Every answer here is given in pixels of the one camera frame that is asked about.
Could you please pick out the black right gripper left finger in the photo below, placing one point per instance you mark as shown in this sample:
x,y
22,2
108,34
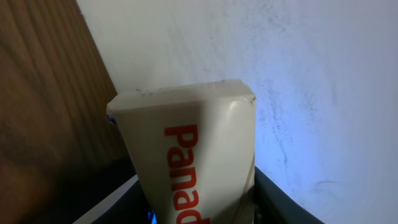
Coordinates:
x,y
127,204

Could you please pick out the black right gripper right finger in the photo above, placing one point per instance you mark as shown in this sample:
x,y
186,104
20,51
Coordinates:
x,y
273,206

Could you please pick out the white Panadol box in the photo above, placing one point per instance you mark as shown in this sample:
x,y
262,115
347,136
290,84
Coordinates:
x,y
193,149

